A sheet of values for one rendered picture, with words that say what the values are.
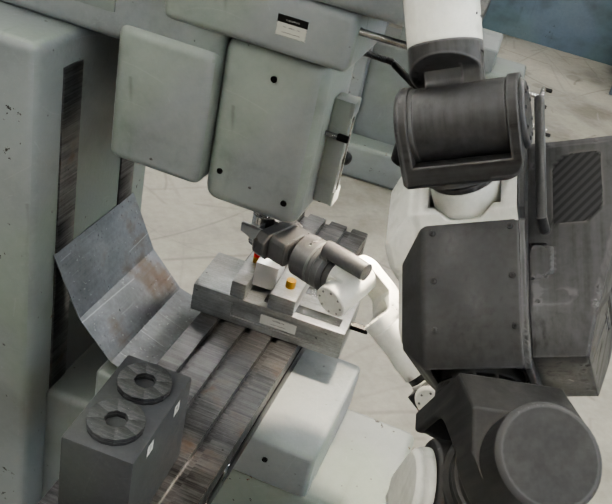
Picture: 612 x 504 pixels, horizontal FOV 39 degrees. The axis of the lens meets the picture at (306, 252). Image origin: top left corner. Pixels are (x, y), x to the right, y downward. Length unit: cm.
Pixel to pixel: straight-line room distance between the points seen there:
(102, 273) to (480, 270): 103
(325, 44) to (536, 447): 76
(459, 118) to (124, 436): 69
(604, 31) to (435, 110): 712
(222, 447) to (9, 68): 77
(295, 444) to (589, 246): 89
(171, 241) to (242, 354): 212
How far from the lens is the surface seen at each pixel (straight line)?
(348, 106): 154
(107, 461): 136
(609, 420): 367
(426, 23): 104
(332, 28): 140
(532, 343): 106
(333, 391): 193
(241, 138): 154
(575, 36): 814
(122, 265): 196
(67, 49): 161
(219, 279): 193
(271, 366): 183
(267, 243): 165
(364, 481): 193
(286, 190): 154
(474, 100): 102
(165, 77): 154
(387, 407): 328
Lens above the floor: 211
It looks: 32 degrees down
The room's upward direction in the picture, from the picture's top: 13 degrees clockwise
